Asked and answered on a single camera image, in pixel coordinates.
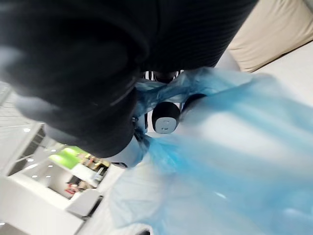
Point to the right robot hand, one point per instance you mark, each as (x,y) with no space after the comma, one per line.
(102,49)

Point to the blue plastic trash bag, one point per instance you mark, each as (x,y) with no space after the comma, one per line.
(210,159)

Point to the beige sofa cushion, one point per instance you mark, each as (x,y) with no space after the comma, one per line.
(274,31)

